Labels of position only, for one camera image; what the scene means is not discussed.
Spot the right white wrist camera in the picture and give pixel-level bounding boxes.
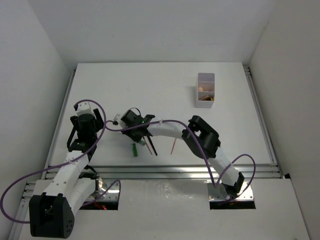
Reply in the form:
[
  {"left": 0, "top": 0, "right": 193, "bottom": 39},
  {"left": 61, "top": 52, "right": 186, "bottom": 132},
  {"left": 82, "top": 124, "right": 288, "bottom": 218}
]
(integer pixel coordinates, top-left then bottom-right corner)
[{"left": 112, "top": 113, "right": 126, "bottom": 128}]

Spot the large black makeup brush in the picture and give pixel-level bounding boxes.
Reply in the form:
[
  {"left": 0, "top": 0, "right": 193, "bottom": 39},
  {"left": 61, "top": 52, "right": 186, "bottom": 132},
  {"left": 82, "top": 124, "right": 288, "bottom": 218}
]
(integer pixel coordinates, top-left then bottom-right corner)
[{"left": 147, "top": 136, "right": 158, "bottom": 156}]

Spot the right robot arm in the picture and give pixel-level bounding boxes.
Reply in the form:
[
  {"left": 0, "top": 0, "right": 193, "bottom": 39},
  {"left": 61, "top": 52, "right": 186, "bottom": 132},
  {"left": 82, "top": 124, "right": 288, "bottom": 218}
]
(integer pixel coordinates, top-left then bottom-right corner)
[{"left": 114, "top": 109, "right": 245, "bottom": 199}]

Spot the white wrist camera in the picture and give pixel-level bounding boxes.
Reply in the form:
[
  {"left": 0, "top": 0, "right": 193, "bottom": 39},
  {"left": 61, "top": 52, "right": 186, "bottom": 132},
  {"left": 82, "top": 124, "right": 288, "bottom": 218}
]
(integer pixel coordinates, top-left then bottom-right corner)
[
  {"left": 112, "top": 113, "right": 126, "bottom": 128},
  {"left": 73, "top": 101, "right": 93, "bottom": 117}
]

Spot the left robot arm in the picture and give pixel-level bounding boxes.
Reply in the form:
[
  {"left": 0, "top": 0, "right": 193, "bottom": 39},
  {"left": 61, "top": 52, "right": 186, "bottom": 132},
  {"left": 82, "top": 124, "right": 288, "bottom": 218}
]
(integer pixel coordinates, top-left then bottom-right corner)
[{"left": 29, "top": 102, "right": 104, "bottom": 239}]

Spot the metal base plate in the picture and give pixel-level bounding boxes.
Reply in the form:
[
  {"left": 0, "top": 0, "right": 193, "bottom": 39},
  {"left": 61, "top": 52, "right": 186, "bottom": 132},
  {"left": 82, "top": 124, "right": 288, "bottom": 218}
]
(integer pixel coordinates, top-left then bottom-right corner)
[
  {"left": 86, "top": 177, "right": 121, "bottom": 202},
  {"left": 206, "top": 180, "right": 254, "bottom": 202}
]

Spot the white divided organizer box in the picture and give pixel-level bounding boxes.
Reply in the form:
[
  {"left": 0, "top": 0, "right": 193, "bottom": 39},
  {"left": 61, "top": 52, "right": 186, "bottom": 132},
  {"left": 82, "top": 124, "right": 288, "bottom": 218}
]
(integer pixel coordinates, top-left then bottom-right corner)
[{"left": 195, "top": 72, "right": 215, "bottom": 109}]

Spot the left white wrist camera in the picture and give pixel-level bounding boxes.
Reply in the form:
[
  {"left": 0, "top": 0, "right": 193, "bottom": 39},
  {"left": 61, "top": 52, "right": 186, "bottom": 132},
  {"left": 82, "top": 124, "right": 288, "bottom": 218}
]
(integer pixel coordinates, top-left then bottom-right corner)
[{"left": 73, "top": 101, "right": 93, "bottom": 117}]

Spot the black brush pink handle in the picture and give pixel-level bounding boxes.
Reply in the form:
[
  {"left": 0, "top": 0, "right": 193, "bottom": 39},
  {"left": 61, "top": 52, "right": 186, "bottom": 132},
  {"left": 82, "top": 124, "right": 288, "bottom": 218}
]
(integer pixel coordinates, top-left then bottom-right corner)
[{"left": 144, "top": 137, "right": 153, "bottom": 156}]

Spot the rose gold lipstick tube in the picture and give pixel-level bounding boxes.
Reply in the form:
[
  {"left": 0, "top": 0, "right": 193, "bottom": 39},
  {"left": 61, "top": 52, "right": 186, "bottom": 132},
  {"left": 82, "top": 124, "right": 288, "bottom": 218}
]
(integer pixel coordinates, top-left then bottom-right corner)
[{"left": 198, "top": 95, "right": 214, "bottom": 102}]

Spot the aluminium rail frame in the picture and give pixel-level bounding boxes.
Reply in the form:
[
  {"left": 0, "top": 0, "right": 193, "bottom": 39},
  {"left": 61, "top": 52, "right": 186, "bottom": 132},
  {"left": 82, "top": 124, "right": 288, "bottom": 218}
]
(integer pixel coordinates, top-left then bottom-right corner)
[{"left": 7, "top": 66, "right": 282, "bottom": 240}]

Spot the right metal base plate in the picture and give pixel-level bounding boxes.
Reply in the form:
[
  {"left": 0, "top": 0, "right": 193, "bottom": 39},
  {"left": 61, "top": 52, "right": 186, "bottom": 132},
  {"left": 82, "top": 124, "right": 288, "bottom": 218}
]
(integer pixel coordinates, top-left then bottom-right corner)
[{"left": 206, "top": 180, "right": 254, "bottom": 202}]

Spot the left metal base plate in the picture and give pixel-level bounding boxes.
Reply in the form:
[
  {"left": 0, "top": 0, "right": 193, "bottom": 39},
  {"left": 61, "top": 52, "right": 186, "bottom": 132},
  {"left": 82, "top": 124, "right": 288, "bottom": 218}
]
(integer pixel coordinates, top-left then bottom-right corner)
[{"left": 86, "top": 177, "right": 121, "bottom": 202}]

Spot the green tube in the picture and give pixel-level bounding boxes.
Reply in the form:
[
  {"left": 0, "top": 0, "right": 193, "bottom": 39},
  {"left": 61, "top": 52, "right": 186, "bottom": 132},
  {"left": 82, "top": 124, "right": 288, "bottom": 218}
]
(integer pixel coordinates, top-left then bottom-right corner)
[
  {"left": 139, "top": 140, "right": 146, "bottom": 146},
  {"left": 132, "top": 143, "right": 138, "bottom": 158}
]

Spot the thin orange angled brush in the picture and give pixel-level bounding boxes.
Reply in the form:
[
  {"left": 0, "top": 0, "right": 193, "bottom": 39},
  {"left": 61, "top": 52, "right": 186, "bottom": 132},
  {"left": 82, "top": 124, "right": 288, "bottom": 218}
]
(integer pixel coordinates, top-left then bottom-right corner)
[{"left": 170, "top": 138, "right": 177, "bottom": 155}]

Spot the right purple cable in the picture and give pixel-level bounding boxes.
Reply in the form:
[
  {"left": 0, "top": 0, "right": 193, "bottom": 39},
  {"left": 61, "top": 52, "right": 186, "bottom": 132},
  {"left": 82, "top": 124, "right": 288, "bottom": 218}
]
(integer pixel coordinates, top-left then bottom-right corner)
[{"left": 104, "top": 119, "right": 256, "bottom": 201}]

